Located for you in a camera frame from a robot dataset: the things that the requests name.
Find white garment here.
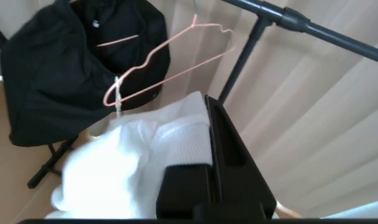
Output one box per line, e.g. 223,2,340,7
45,90,214,220

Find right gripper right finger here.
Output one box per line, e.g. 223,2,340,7
204,94,277,219

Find black clothes rack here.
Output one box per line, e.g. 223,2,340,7
0,0,378,190

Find black shorts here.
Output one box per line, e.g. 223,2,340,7
0,0,172,148

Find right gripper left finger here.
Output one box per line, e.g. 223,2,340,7
155,164,213,219

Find beige curtain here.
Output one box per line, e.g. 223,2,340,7
0,0,378,218

